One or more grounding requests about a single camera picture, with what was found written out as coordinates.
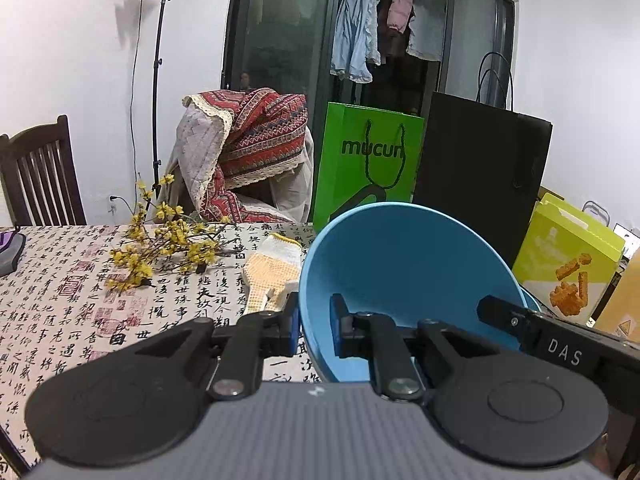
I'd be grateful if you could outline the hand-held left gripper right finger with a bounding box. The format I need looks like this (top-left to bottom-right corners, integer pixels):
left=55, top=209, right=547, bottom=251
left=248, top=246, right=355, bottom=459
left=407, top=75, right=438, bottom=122
left=330, top=293, right=523, bottom=402

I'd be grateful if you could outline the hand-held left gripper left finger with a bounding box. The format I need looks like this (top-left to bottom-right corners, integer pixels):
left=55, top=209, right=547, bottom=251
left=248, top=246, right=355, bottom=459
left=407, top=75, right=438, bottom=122
left=107, top=291, right=302, bottom=402

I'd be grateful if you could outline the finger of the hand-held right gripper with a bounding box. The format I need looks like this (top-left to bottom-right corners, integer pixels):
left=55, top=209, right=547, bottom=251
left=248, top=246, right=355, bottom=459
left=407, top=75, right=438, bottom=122
left=477, top=296, right=543, bottom=348

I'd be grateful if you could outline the blue bowl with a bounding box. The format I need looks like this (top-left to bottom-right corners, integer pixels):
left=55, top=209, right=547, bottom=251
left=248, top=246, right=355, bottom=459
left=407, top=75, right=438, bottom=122
left=298, top=202, right=529, bottom=383
left=517, top=284, right=544, bottom=317

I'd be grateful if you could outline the white and yellow work glove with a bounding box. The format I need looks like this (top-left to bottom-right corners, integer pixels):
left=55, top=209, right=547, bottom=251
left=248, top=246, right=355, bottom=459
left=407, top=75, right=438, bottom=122
left=241, top=234, right=304, bottom=317

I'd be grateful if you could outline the yellow-green snack box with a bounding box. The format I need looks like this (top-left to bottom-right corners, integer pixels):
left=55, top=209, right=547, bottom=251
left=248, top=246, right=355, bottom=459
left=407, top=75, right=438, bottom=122
left=511, top=192, right=626, bottom=323

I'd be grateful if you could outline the black paper bag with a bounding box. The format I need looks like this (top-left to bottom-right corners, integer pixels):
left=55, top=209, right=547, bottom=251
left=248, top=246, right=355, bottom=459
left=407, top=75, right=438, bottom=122
left=412, top=51, right=553, bottom=271

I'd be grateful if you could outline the yellow flower branch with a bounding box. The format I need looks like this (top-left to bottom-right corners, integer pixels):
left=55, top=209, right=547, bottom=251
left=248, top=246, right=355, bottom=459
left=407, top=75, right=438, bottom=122
left=105, top=174, right=236, bottom=292

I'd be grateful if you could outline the green paper bag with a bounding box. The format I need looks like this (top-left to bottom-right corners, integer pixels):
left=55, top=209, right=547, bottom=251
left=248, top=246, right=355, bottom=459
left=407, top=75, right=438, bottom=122
left=312, top=101, right=425, bottom=233

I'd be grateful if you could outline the red patterned blanket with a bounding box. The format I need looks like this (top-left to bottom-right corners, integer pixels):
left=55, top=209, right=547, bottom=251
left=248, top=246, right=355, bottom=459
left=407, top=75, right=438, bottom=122
left=197, top=87, right=310, bottom=223

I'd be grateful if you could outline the grey quilted cushion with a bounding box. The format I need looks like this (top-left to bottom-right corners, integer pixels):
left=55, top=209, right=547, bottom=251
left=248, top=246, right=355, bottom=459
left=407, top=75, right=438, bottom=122
left=159, top=95, right=233, bottom=211

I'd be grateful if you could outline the calligraphy print tablecloth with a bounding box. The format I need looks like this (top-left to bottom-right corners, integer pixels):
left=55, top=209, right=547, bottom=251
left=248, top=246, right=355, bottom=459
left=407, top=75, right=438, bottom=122
left=0, top=221, right=331, bottom=466

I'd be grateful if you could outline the white hanging garment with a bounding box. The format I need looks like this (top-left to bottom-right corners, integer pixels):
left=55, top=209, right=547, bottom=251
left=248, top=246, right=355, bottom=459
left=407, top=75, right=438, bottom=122
left=405, top=7, right=447, bottom=62

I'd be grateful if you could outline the grey and purple cloth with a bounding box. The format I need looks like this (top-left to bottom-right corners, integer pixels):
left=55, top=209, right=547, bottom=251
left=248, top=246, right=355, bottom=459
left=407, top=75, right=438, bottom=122
left=0, top=230, right=27, bottom=277

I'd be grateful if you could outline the dark wooden chair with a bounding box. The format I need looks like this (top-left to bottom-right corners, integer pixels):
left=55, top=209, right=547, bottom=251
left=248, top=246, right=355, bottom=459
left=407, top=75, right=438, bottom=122
left=0, top=115, right=87, bottom=227

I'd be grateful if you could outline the black framed sliding glass door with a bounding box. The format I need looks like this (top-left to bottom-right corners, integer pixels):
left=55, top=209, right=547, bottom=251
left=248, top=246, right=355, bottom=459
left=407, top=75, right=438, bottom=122
left=220, top=0, right=521, bottom=196

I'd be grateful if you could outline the light blue hanging shirt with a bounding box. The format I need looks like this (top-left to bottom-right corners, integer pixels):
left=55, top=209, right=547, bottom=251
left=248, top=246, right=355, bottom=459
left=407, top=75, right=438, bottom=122
left=330, top=0, right=383, bottom=83

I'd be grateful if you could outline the pink hanging garment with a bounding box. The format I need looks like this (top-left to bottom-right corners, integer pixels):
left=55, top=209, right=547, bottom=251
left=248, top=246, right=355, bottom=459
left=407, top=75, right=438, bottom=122
left=387, top=0, right=416, bottom=36

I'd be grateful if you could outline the black lamp cable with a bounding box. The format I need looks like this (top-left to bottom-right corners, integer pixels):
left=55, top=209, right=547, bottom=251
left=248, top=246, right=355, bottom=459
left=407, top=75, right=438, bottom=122
left=111, top=0, right=147, bottom=216

